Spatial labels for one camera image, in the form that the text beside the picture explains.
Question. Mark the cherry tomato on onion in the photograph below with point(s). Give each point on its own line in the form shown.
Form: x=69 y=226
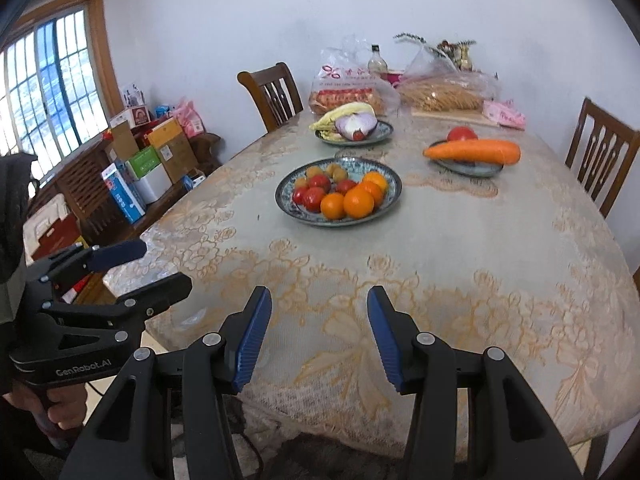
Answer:
x=358 y=136

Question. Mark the wooden chair right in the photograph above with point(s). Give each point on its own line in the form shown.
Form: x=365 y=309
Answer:
x=610 y=150

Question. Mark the red white small box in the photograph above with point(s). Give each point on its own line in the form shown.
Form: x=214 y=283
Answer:
x=134 y=117

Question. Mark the large orange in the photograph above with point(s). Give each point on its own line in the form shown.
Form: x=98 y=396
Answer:
x=358 y=203

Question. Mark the large orange carrot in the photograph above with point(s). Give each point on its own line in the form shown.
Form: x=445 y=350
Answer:
x=487 y=151

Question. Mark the small red tomato left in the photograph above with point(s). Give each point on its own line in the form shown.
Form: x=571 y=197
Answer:
x=298 y=195

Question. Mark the plate with vegetables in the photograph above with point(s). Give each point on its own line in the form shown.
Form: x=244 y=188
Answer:
x=382 y=132

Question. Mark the red tomato back right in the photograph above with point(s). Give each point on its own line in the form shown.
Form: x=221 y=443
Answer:
x=345 y=186

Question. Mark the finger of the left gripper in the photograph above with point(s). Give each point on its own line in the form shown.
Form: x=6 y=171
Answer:
x=70 y=265
x=110 y=323

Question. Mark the large blue patterned plate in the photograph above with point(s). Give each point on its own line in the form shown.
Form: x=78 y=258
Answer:
x=356 y=167

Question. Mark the clear bag of noodles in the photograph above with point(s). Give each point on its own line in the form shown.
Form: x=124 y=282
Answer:
x=432 y=83

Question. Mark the white red snack bag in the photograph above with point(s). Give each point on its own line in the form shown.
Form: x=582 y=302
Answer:
x=343 y=78

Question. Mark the purple onion half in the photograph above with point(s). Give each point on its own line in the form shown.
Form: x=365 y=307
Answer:
x=348 y=124

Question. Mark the green white box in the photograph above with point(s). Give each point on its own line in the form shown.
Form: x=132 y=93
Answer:
x=142 y=163

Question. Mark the blue white box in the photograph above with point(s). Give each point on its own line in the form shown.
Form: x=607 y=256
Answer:
x=121 y=186

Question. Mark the wooden chair left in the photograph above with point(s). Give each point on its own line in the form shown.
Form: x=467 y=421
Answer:
x=274 y=93

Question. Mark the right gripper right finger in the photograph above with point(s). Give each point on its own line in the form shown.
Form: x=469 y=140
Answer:
x=511 y=435

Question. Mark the window with wooden frame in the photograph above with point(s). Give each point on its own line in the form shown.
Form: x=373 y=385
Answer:
x=58 y=84

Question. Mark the pink plastic bag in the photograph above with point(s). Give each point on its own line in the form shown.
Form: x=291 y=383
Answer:
x=188 y=118

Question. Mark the red tomato beside carrot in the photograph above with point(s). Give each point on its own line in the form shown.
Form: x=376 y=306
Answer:
x=461 y=133

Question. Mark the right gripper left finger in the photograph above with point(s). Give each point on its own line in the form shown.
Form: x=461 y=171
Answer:
x=128 y=433

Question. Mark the brown cardboard box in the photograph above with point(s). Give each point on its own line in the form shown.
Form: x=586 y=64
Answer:
x=173 y=148

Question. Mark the small plate under carrot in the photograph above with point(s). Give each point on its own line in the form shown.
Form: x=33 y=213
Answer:
x=468 y=168

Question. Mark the person's left hand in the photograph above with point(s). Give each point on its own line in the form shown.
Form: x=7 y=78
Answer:
x=68 y=405

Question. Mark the floral lace tablecloth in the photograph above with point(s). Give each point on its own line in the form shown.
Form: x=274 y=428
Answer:
x=524 y=262

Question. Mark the wooden side cabinet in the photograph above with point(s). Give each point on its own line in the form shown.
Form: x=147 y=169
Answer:
x=108 y=204

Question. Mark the wooden chair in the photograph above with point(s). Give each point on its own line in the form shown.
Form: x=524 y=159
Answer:
x=610 y=150
x=274 y=93

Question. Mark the pink package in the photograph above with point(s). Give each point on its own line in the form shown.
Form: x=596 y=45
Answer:
x=504 y=114

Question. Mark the wooden cutting board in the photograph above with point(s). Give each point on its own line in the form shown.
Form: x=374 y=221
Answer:
x=472 y=117

